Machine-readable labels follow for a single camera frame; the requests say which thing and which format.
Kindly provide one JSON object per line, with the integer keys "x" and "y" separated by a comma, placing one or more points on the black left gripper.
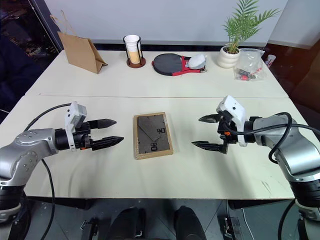
{"x": 83, "y": 136}

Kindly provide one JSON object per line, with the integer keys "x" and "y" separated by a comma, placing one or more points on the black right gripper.
{"x": 226, "y": 133}

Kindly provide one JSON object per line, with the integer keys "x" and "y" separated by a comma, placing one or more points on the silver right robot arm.
{"x": 287, "y": 142}

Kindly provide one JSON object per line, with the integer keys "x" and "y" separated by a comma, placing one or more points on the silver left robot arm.
{"x": 27, "y": 147}

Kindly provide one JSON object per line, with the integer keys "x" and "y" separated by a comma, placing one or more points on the white crumpled cloth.
{"x": 197, "y": 61}

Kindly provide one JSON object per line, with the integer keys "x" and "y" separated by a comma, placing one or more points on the white ribbed plant pot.
{"x": 228, "y": 58}

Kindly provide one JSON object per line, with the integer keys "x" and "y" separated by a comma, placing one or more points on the clear plastic bag with parts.
{"x": 248, "y": 66}

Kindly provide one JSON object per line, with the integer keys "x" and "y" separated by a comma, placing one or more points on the black round paddle case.
{"x": 172, "y": 64}

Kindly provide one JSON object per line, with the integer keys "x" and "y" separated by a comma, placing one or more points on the brown paper bag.
{"x": 81, "y": 53}

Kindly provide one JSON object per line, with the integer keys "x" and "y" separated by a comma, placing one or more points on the cup stack in black holder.
{"x": 135, "y": 53}

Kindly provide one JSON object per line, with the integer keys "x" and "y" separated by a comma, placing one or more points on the stacked paper cups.
{"x": 132, "y": 48}

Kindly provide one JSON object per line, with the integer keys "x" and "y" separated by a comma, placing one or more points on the green palm plant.
{"x": 243, "y": 22}

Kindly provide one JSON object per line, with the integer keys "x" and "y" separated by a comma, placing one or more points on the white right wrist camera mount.
{"x": 233, "y": 107}

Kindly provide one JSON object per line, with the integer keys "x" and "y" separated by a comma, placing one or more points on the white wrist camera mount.
{"x": 233, "y": 107}
{"x": 75, "y": 116}

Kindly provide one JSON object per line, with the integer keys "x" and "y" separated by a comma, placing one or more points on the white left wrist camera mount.
{"x": 75, "y": 116}

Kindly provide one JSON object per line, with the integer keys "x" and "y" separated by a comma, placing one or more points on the wooden framed dark board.
{"x": 153, "y": 135}

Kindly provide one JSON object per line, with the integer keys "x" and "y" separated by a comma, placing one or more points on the black table leg bracket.
{"x": 230, "y": 226}
{"x": 90, "y": 227}

